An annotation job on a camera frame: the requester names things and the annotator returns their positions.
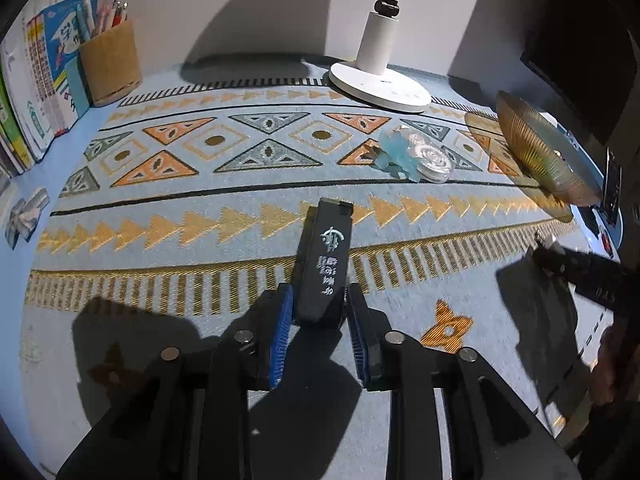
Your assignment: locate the person's right hand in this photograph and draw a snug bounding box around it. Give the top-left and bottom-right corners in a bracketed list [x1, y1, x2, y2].
[589, 317, 640, 407]

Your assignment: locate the amber ribbed glass bowl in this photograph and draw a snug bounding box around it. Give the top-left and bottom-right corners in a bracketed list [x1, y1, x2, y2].
[495, 91, 604, 209]

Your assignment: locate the blue patterned mat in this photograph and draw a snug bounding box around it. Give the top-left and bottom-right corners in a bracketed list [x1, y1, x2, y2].
[20, 62, 622, 480]

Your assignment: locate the row of books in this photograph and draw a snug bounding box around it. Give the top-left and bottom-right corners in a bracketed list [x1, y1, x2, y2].
[0, 0, 92, 177]

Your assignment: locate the silver coin in clear case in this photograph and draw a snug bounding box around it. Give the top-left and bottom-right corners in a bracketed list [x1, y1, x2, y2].
[402, 129, 456, 181]

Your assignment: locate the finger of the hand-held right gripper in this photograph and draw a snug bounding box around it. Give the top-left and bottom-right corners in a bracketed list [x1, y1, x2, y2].
[531, 245, 584, 287]

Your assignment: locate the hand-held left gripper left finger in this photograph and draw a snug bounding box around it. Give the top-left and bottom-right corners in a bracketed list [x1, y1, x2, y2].
[55, 282, 296, 480]

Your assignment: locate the brown pencil holder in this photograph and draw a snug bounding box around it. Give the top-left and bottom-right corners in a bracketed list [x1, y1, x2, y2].
[77, 19, 144, 109]

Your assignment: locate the bunch of pens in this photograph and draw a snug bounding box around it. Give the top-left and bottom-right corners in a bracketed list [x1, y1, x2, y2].
[75, 0, 131, 41]

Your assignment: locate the white desk lamp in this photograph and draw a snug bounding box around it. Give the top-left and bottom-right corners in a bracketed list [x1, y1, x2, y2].
[326, 0, 432, 114]

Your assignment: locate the black box with white print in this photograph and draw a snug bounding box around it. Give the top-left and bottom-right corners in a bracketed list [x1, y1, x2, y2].
[294, 198, 354, 327]

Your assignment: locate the tall black box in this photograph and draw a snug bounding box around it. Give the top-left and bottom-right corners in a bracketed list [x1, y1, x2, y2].
[604, 147, 624, 224]

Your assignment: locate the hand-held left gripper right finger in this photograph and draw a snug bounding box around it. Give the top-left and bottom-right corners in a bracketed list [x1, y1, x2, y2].
[346, 282, 583, 480]

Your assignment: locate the translucent blue-green toy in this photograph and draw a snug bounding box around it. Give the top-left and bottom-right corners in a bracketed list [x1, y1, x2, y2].
[372, 127, 426, 182]

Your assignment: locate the black monitor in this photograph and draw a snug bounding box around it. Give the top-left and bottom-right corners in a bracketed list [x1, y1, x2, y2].
[520, 0, 640, 148]

